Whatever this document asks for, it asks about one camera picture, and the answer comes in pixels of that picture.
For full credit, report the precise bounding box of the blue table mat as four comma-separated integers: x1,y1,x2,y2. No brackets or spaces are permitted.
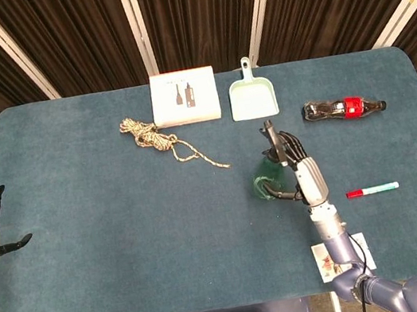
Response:
0,34,417,312

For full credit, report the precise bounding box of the white picture card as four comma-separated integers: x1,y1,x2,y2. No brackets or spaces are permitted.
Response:
310,231,379,286

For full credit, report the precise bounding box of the braided beige rope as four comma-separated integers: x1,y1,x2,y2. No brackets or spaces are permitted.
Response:
117,102,232,186

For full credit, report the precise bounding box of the mint green dustpan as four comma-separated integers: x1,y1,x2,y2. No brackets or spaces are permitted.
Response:
222,53,280,123

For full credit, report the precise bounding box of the white printed box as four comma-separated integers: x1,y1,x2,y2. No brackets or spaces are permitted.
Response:
146,64,224,131

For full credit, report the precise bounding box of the red capped marker pen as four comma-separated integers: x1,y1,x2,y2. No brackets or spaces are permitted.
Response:
345,181,401,200

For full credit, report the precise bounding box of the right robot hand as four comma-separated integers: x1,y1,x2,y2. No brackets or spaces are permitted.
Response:
260,124,333,214

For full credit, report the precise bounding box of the cola bottle with red label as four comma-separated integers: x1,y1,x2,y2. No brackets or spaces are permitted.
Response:
300,88,389,126

